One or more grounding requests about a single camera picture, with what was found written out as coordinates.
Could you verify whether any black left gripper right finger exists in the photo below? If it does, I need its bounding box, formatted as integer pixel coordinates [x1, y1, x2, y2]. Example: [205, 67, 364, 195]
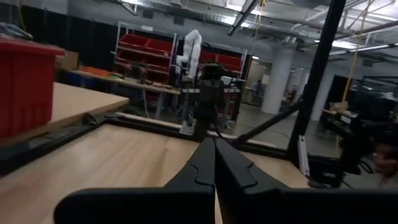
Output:
[215, 136, 292, 190]

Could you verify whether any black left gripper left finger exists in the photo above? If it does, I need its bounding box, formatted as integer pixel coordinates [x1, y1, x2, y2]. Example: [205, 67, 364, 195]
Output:
[163, 136, 216, 190]

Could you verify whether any red plastic laundry basket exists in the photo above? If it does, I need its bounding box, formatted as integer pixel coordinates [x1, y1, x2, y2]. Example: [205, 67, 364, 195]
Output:
[0, 37, 66, 139]

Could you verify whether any person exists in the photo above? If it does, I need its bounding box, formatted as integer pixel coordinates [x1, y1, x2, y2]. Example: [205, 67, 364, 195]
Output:
[371, 130, 398, 189]
[251, 80, 264, 98]

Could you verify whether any red bin shelf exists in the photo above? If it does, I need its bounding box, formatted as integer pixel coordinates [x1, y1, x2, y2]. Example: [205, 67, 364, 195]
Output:
[198, 46, 248, 94]
[114, 21, 178, 85]

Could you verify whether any wooden workbench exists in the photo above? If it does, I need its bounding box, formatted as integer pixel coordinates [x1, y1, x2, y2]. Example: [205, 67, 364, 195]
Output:
[67, 68, 181, 121]

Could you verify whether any tall white robot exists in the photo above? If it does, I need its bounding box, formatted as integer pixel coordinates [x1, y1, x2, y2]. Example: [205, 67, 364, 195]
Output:
[175, 29, 203, 78]

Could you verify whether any black workstation equipment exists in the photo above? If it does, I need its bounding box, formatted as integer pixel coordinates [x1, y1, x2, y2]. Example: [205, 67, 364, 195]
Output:
[322, 93, 398, 175]

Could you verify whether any beige wooden desk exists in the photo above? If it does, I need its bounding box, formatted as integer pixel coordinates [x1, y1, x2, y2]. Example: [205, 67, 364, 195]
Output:
[0, 82, 130, 147]

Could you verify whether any brown cardboard box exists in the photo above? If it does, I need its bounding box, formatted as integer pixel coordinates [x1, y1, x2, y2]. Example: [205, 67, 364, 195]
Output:
[55, 49, 80, 71]

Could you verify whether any black metal table frame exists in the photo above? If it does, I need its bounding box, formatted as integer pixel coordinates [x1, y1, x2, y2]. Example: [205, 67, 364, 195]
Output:
[0, 0, 348, 187]

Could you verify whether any yellow hanging cable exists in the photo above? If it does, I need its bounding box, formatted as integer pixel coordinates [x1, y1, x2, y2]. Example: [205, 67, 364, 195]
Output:
[335, 0, 374, 150]

